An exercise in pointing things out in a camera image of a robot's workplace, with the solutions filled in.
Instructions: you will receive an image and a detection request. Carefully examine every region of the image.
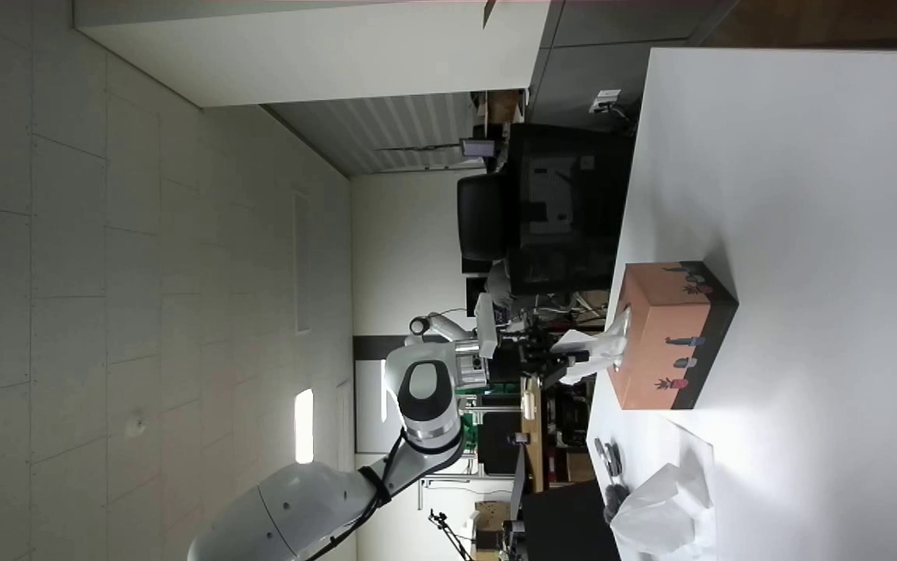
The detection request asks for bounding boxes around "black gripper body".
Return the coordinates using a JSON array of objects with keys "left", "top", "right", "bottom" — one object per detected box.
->
[{"left": 488, "top": 344, "right": 523, "bottom": 397}]

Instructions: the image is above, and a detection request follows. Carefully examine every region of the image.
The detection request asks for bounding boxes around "white tissue sticking from box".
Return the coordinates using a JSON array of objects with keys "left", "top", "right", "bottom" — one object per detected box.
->
[{"left": 554, "top": 310, "right": 633, "bottom": 388}]

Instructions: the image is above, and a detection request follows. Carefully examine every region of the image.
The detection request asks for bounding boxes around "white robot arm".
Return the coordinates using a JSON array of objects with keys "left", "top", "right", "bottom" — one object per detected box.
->
[{"left": 188, "top": 297, "right": 585, "bottom": 561}]

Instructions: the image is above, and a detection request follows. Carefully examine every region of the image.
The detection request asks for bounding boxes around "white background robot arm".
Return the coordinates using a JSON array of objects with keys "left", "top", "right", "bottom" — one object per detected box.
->
[{"left": 408, "top": 313, "right": 476, "bottom": 344}]

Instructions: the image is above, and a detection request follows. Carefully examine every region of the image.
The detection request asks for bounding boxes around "orange black tissue box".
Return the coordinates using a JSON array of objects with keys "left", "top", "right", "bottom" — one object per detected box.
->
[{"left": 610, "top": 261, "right": 737, "bottom": 409}]

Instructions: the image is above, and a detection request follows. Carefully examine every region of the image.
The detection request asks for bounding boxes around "crumpled white tissue on table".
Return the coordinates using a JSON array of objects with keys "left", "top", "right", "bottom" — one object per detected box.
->
[{"left": 610, "top": 438, "right": 718, "bottom": 561}]

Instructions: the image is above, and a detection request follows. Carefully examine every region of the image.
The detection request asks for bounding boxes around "small black object on table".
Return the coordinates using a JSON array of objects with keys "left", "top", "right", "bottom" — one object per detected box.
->
[{"left": 594, "top": 440, "right": 628, "bottom": 522}]

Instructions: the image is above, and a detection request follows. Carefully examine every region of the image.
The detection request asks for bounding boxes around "black computer monitor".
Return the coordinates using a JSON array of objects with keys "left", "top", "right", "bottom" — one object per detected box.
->
[{"left": 511, "top": 124, "right": 622, "bottom": 292}]

